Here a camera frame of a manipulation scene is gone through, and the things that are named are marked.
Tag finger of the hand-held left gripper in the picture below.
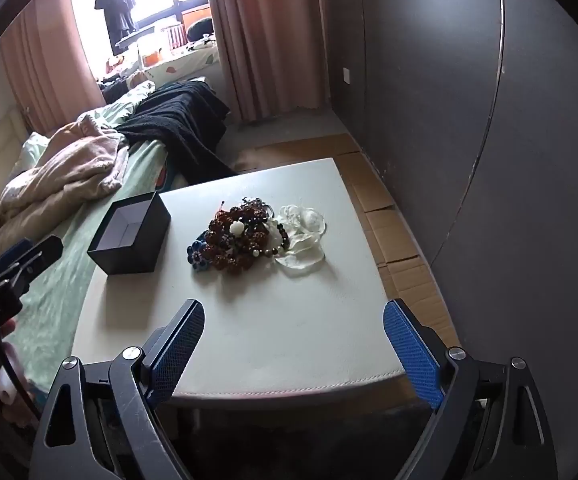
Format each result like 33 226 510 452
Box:
0 235 64 297
0 238 36 281

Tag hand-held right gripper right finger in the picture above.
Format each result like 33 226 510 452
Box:
382 298 557 480

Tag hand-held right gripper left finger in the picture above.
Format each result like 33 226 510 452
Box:
29 299 206 480

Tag blue flower bracelet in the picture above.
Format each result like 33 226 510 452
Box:
187 232 222 275

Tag black square box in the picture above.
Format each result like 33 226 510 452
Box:
87 191 172 276

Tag colourful hair ties pile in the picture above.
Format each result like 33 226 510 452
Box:
203 201 276 275

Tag dark bead bracelet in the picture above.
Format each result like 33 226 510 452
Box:
256 221 291 258

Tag silver key ring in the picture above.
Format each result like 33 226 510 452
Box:
241 197 276 218

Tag person's left hand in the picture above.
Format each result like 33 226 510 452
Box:
0 320 34 426

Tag green bed sheet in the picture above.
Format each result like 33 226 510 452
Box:
0 85 170 396

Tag pink fleece blanket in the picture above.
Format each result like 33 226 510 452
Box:
0 112 130 271

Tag white square table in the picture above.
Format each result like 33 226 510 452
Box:
71 157 406 401

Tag flattened cardboard sheets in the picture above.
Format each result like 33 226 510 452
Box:
241 132 462 376

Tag clear plastic bag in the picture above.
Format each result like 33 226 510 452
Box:
268 203 328 277

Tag pink curtain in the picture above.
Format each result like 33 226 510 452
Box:
206 0 336 123
0 0 106 136

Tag black knitted cloth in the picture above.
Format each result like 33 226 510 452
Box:
116 80 240 178

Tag printed windowsill cushion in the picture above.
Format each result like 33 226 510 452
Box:
139 40 220 83

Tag hanging black clothes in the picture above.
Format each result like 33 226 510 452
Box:
94 0 140 56

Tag black round cushion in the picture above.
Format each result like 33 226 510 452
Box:
186 17 215 41

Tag thin black cable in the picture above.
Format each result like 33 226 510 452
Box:
0 240 37 413

